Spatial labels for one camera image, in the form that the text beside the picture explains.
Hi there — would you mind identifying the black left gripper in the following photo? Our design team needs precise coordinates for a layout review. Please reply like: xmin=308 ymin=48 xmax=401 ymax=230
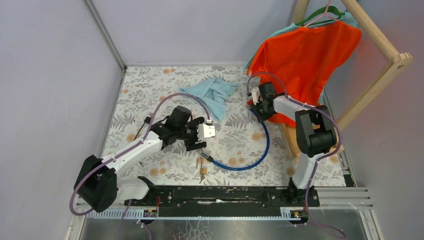
xmin=176 ymin=117 xmax=207 ymax=152

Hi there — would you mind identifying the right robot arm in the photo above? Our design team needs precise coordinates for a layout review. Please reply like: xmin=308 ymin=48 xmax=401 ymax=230
xmin=247 ymin=82 xmax=337 ymax=206

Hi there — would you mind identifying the brass padlock with key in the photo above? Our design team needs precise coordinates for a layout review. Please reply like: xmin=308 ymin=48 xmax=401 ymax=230
xmin=196 ymin=157 xmax=207 ymax=184

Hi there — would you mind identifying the light blue towel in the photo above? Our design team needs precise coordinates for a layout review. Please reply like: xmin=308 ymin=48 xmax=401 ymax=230
xmin=179 ymin=77 xmax=239 ymax=122

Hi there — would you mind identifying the teal t-shirt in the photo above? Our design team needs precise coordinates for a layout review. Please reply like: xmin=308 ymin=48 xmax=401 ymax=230
xmin=243 ymin=12 xmax=360 ymax=70

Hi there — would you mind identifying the blue cable lock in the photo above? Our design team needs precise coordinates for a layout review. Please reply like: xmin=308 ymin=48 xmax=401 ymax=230
xmin=199 ymin=108 xmax=271 ymax=172

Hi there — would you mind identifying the orange t-shirt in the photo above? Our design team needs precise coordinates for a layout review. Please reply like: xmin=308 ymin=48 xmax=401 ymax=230
xmin=246 ymin=21 xmax=363 ymax=128

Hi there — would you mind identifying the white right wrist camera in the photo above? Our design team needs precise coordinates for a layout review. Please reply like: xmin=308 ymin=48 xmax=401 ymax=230
xmin=250 ymin=87 xmax=261 ymax=105

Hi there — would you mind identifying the green clothes hanger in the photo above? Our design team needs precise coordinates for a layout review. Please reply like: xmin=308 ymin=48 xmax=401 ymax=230
xmin=295 ymin=5 xmax=345 ymax=27

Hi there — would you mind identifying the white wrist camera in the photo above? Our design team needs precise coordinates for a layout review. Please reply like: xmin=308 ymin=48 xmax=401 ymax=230
xmin=250 ymin=87 xmax=261 ymax=105
xmin=197 ymin=123 xmax=216 ymax=140

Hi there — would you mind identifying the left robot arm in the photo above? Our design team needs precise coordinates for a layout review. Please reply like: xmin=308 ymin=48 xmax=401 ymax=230
xmin=72 ymin=106 xmax=216 ymax=213

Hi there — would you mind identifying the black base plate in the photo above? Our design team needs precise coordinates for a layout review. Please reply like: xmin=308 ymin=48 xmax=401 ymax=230
xmin=124 ymin=185 xmax=305 ymax=211

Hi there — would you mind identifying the pink clothes hanger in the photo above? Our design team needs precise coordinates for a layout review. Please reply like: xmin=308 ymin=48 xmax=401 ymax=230
xmin=303 ymin=0 xmax=339 ymax=27

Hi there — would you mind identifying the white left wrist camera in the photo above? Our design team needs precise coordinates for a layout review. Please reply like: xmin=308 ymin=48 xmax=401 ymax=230
xmin=197 ymin=123 xmax=216 ymax=140

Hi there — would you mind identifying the wooden clothes rack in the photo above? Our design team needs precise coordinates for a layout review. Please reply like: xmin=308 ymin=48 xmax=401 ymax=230
xmin=279 ymin=0 xmax=414 ymax=160

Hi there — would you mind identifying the aluminium slotted rail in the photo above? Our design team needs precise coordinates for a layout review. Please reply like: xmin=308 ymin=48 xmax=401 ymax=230
xmin=86 ymin=206 xmax=309 ymax=222

